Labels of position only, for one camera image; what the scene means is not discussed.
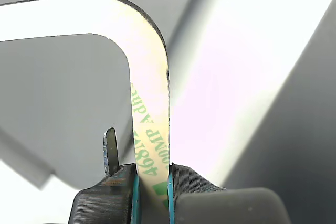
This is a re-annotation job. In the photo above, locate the adhesive-backed foam gasket strip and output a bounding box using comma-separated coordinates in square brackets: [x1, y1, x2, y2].
[0, 0, 171, 216]

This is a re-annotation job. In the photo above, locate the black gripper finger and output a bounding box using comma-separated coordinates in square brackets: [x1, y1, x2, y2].
[167, 163, 228, 224]
[68, 127, 143, 224]

